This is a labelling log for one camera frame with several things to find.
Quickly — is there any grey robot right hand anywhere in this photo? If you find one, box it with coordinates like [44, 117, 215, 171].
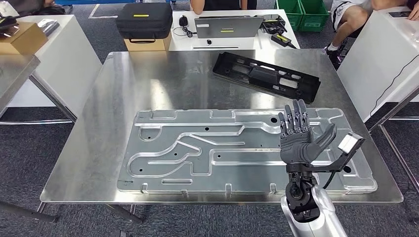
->
[278, 99, 338, 166]

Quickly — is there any black plastic plate frame part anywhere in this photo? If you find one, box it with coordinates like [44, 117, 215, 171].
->
[212, 51, 322, 105]

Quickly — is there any stainless steel workbench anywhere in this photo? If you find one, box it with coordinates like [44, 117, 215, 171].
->
[37, 49, 404, 224]

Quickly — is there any stamped aluminium sheet panel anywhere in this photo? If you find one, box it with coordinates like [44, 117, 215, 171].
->
[117, 108, 378, 196]

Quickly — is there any black power adapter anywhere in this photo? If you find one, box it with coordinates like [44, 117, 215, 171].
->
[270, 34, 297, 50]

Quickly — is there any white table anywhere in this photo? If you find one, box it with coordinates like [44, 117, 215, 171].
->
[336, 5, 419, 194]
[5, 14, 103, 119]
[168, 9, 300, 52]

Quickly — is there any green plastic crate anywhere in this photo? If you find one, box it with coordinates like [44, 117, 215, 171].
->
[297, 0, 330, 33]
[275, 0, 304, 23]

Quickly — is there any grey laptop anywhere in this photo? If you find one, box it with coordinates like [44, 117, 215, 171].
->
[194, 15, 265, 39]

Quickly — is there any person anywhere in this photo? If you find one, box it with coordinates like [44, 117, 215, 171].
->
[190, 0, 258, 16]
[323, 0, 419, 70]
[5, 0, 66, 16]

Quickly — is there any black hard carry case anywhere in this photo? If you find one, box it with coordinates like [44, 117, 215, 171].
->
[115, 2, 173, 44]

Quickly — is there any silver flat device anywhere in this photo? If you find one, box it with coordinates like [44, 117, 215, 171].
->
[37, 18, 61, 37]

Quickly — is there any stainless steel side table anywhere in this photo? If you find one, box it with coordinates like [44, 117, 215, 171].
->
[0, 54, 78, 125]

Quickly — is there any flat brown cardboard box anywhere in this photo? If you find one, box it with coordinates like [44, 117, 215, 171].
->
[0, 21, 49, 56]

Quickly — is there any black device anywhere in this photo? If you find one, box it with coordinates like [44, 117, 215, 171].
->
[0, 14, 19, 37]

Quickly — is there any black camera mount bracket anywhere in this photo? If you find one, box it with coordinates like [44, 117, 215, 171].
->
[286, 135, 366, 173]

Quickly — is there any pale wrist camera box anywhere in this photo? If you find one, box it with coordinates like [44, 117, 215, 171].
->
[337, 132, 361, 155]

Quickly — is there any thin black cable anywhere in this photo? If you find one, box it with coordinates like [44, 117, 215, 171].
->
[369, 54, 419, 119]

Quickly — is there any black mouse cable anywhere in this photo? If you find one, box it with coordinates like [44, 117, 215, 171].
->
[172, 25, 194, 39]

